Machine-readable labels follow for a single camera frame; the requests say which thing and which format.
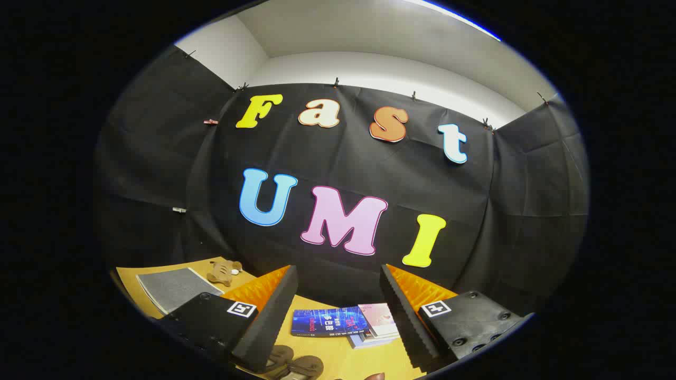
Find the cream fabric storage box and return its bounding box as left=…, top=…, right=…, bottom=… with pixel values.
left=136, top=267, right=225, bottom=316

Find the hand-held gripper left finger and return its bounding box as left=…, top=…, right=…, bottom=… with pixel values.
left=158, top=265, right=299, bottom=374

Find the brown fuzzy shoe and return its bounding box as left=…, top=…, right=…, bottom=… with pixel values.
left=264, top=345, right=294, bottom=371
left=279, top=355, right=324, bottom=380

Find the small stack of books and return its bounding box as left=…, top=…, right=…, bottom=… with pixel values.
left=347, top=331, right=403, bottom=350

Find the brown striped plush toy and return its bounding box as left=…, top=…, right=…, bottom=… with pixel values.
left=206, top=259, right=243, bottom=287

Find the ceiling light strip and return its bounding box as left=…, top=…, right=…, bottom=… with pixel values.
left=409, top=0, right=502, bottom=42

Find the pink book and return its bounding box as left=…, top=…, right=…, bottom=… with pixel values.
left=358, top=302, right=400, bottom=339

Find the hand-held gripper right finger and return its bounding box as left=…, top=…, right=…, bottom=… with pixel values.
left=379, top=264, right=535, bottom=373

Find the black backdrop cloth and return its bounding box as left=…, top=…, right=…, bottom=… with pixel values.
left=95, top=45, right=589, bottom=317

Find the blue book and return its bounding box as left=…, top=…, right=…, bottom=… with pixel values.
left=291, top=306, right=371, bottom=338

